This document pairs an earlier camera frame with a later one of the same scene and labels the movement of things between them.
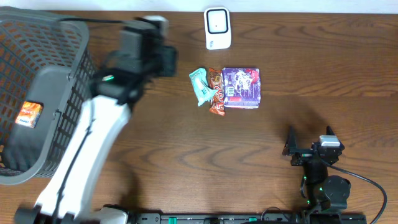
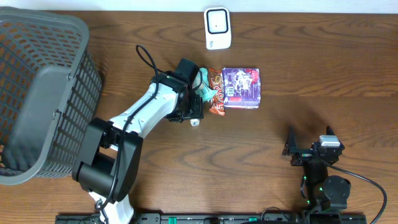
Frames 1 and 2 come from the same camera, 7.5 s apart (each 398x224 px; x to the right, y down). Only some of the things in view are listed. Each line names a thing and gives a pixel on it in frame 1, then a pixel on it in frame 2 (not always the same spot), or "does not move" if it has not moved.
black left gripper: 169,61 to 196,104
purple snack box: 241,88 does not move
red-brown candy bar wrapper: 217,106 does not move
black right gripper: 291,149 does not move
